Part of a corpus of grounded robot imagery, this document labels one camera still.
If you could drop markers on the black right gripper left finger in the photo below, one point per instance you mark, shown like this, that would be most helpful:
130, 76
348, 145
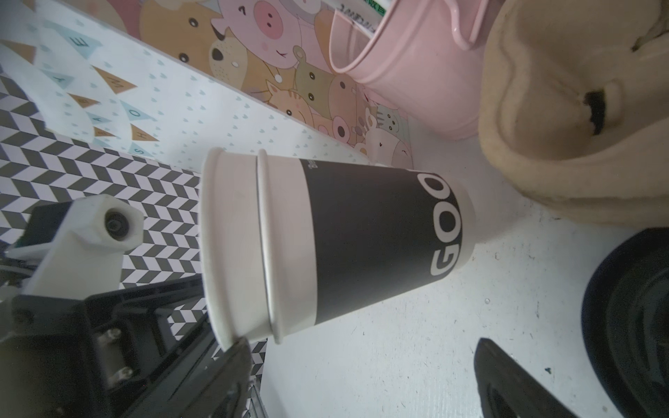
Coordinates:
199, 386

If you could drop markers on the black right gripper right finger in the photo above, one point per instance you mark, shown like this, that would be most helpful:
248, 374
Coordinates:
507, 390

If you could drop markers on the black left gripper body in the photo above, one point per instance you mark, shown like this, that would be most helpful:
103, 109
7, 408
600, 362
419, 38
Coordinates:
92, 358

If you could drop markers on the black plastic cup lid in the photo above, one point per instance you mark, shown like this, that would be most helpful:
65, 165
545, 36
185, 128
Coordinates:
624, 322

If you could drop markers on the white paper cup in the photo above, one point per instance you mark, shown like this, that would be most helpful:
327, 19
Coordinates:
230, 249

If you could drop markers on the black sleeved paper cup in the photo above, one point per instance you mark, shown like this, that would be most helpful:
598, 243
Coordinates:
337, 237

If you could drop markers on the cartoon animal paper gift bag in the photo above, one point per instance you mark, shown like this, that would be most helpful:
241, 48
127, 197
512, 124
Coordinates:
172, 79

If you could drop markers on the stacked pulp cup carriers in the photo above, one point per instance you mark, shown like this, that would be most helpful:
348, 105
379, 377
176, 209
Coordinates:
574, 108

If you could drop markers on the pink metal straw bucket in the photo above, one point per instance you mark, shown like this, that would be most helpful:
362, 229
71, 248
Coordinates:
426, 57

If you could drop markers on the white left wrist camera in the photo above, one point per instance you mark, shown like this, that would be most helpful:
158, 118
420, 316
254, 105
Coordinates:
73, 250

